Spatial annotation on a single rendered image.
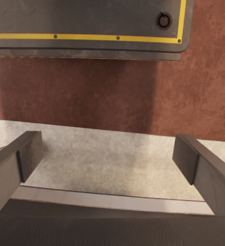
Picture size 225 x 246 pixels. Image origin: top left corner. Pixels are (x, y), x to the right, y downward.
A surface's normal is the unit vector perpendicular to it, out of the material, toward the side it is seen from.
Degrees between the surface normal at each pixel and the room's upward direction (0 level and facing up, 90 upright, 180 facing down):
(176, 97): 0
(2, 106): 0
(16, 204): 0
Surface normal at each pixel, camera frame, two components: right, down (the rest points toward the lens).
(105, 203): 0.12, -0.95
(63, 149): 0.02, 0.29
